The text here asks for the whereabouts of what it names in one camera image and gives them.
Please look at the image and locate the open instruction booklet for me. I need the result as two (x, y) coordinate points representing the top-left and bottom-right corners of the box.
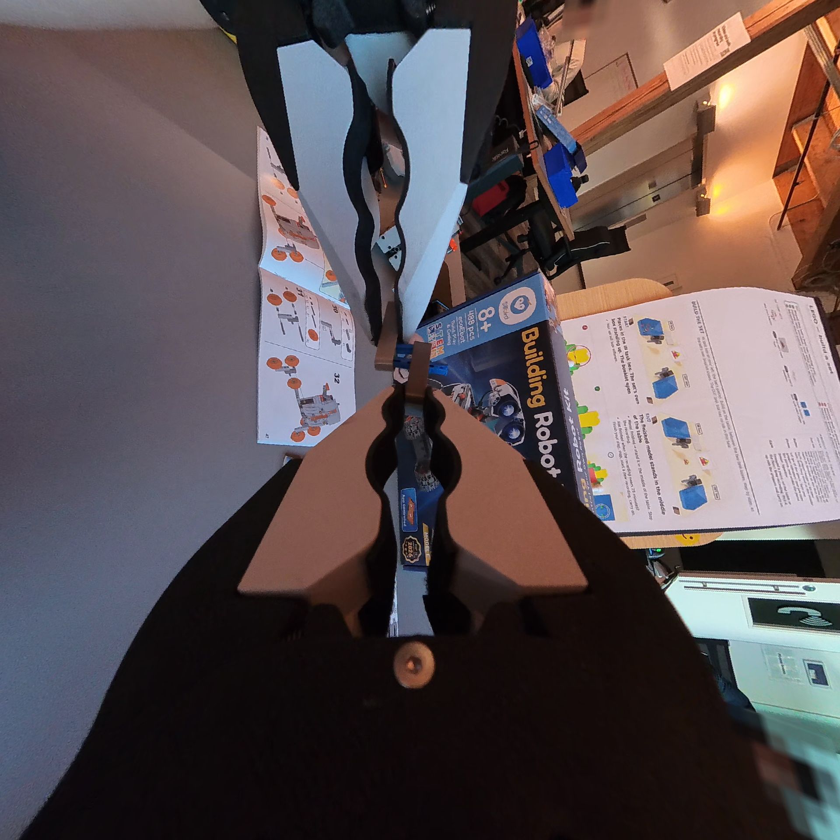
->
(256, 126), (359, 448)

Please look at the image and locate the grey orange toy robot model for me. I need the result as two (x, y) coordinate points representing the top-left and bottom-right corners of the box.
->
(371, 223), (409, 271)

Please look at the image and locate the blue robot kit box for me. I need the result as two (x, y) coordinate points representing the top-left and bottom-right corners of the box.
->
(392, 271), (596, 592)

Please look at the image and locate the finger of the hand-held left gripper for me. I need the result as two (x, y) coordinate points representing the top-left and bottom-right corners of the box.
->
(276, 41), (386, 347)
(386, 26), (475, 337)

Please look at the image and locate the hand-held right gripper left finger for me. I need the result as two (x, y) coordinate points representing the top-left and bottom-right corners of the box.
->
(236, 386), (403, 636)

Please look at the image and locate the red storage bin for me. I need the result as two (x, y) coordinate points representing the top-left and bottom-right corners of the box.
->
(469, 176), (527, 219)

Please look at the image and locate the black office chair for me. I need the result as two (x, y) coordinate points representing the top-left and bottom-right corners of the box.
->
(459, 197), (632, 290)

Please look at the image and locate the blue storage bin with lid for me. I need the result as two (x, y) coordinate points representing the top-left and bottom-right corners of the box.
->
(542, 140), (589, 209)

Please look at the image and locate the dark grey technic beam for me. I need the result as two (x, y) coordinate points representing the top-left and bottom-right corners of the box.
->
(374, 301), (403, 373)

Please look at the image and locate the white instruction poster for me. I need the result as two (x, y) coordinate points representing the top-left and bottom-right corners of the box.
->
(560, 287), (840, 535)

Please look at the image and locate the long wooden workbench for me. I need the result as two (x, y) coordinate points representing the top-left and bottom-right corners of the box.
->
(511, 39), (576, 242)

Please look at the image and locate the grey desk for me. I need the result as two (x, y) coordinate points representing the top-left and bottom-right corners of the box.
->
(0, 23), (460, 840)

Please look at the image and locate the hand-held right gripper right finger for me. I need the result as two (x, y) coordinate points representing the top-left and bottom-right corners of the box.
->
(425, 387), (589, 636)

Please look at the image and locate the light grey technic beam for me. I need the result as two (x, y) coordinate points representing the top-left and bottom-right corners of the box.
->
(403, 340), (434, 404)

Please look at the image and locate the white paper notice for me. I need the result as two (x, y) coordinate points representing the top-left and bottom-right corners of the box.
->
(663, 12), (753, 91)

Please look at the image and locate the black upright router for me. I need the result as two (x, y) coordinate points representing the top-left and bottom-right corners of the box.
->
(481, 140), (527, 198)

